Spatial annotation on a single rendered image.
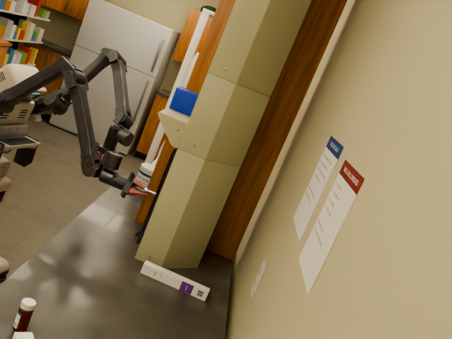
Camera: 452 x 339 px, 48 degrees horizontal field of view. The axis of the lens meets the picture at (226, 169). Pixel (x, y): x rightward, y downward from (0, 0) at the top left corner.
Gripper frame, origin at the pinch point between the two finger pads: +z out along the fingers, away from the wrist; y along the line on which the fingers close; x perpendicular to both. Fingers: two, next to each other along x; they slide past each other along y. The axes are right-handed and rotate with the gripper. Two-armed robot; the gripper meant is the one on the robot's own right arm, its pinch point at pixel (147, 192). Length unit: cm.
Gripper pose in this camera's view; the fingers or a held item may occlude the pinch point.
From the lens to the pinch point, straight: 204.7
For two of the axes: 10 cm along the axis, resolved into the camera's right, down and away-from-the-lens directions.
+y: 3.6, -8.9, 2.8
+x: -1.0, 2.6, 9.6
